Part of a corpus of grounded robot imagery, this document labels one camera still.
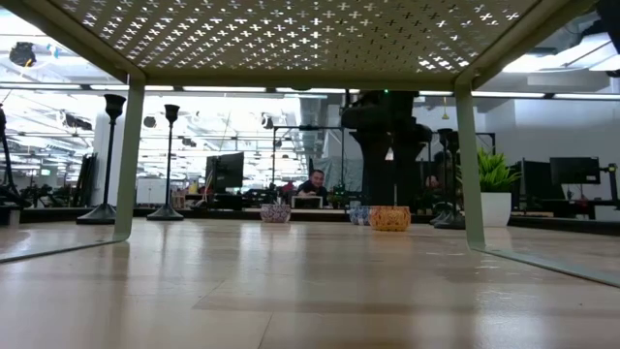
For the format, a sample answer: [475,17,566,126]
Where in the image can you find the green perforated metal shelf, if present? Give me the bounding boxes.
[0,0,620,291]

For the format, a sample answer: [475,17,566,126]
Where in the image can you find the tall black candlestick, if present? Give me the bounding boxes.
[145,103,186,223]
[76,93,128,226]

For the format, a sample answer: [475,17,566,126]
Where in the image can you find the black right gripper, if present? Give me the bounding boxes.
[340,89,433,207]

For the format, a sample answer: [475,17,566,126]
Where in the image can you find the white framed screen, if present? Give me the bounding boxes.
[290,195,325,210]

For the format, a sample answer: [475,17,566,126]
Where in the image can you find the white cabinet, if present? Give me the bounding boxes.
[135,177,171,206]

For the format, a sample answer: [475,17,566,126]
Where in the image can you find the blue white patterned candle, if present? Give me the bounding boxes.
[348,206,373,227]

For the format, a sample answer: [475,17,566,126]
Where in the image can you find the green plant in white pot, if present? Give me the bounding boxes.
[477,147,523,229]

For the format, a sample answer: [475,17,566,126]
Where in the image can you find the black computer monitor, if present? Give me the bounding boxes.
[205,151,246,193]
[512,159,553,201]
[549,156,602,186]

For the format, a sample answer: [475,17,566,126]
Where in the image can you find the black leaning panels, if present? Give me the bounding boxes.
[72,152,98,208]

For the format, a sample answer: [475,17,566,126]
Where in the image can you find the black ceiling fixture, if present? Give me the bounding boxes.
[8,41,38,69]

